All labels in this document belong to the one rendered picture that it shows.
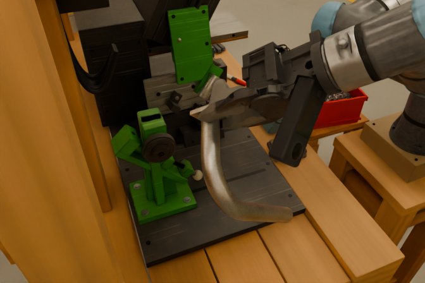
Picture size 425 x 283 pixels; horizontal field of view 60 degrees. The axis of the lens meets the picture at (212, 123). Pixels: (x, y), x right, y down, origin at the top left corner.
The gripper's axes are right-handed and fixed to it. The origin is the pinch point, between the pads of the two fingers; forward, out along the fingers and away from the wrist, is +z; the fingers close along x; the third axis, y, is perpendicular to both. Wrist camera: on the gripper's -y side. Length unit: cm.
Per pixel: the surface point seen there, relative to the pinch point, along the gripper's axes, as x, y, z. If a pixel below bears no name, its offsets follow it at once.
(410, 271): -125, -19, 3
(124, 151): -4.9, 3.7, 28.1
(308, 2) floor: -291, 280, 82
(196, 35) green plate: -21, 41, 22
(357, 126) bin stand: -90, 30, 3
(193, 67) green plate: -26, 35, 27
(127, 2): -10, 56, 40
